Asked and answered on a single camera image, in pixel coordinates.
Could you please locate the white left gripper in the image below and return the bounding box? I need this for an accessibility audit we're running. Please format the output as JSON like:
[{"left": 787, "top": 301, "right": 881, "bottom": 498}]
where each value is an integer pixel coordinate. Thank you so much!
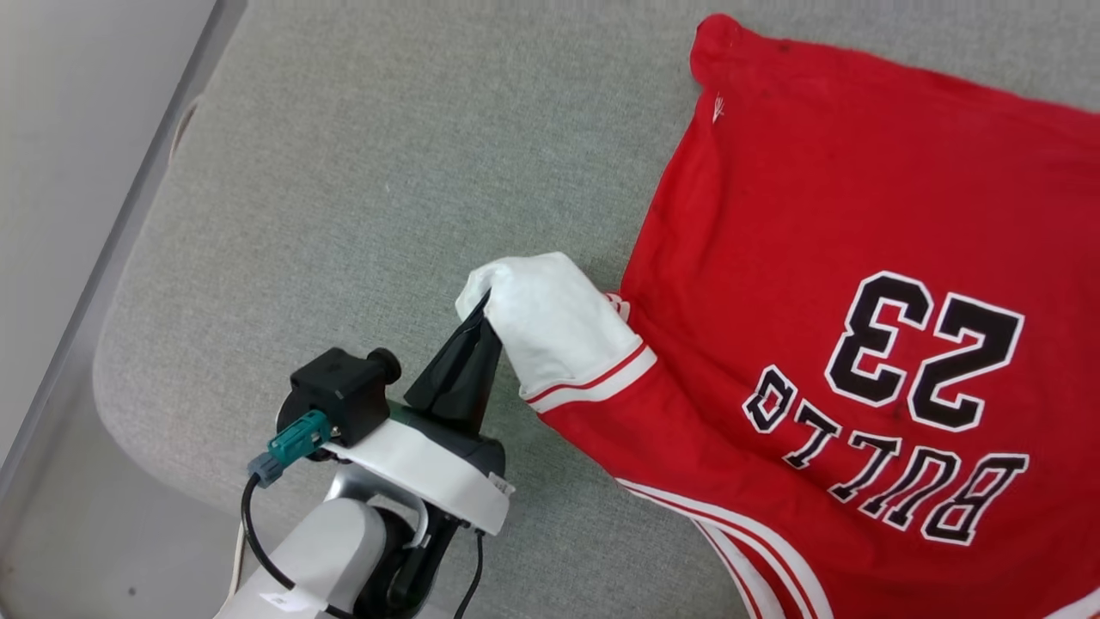
[{"left": 321, "top": 291, "right": 516, "bottom": 536}]

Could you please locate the red basketball jersey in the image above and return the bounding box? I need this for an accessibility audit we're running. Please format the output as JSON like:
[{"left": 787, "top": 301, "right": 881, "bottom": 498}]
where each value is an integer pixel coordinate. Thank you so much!
[{"left": 455, "top": 13, "right": 1100, "bottom": 619}]

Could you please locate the teal left camera connector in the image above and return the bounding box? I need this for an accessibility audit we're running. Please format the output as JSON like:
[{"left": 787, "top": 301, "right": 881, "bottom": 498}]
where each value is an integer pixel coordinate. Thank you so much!
[{"left": 247, "top": 409, "right": 333, "bottom": 489}]

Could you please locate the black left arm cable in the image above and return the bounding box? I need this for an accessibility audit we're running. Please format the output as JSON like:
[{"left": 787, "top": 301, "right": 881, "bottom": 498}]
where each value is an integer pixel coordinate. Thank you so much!
[{"left": 240, "top": 473, "right": 362, "bottom": 619}]

